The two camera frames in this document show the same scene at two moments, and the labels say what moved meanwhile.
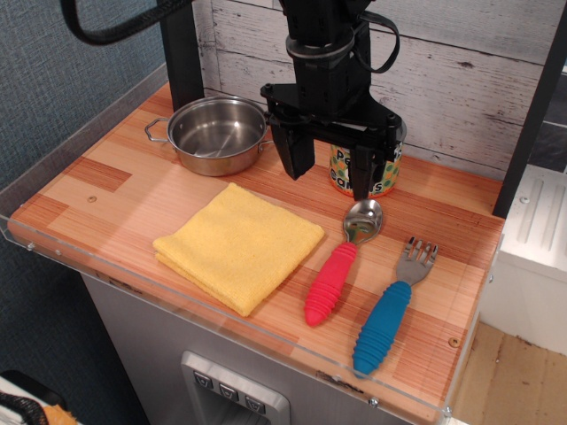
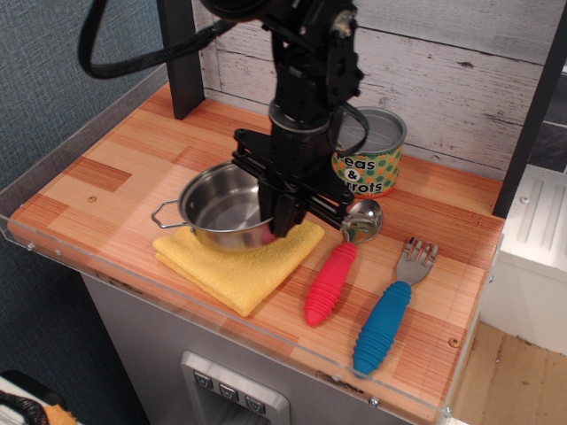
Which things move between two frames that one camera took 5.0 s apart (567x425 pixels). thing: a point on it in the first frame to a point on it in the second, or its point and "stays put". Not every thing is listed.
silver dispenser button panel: [213, 394] stays put
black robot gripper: [331, 98] to [298, 161]
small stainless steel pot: [217, 135] to [221, 204]
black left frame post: [180, 36] stays put
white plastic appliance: [526, 290] stays put
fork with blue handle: [386, 320] stays put
